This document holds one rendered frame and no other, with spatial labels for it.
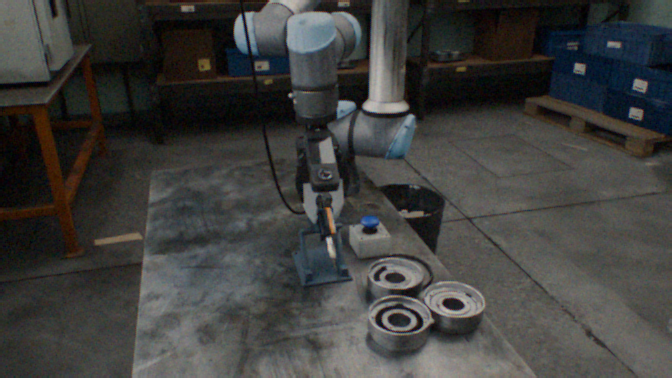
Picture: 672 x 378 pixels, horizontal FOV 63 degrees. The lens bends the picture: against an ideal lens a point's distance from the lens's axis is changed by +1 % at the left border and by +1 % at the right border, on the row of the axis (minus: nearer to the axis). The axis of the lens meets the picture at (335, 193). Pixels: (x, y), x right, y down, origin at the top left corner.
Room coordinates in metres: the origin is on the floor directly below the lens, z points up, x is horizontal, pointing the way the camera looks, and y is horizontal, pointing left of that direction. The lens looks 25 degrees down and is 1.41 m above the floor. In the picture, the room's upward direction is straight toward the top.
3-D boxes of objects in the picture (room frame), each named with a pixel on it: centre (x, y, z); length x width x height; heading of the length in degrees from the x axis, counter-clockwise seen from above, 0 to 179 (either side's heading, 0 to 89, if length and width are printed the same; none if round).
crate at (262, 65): (4.43, 0.61, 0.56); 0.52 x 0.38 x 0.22; 102
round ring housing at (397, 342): (0.74, -0.11, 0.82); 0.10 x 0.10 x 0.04
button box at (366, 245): (1.03, -0.07, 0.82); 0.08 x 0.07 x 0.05; 15
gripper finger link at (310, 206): (0.90, 0.05, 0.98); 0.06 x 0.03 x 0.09; 10
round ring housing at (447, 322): (0.79, -0.21, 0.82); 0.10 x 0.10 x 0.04
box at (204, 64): (4.26, 1.12, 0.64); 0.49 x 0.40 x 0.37; 110
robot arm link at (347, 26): (0.99, 0.02, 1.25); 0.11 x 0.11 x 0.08; 70
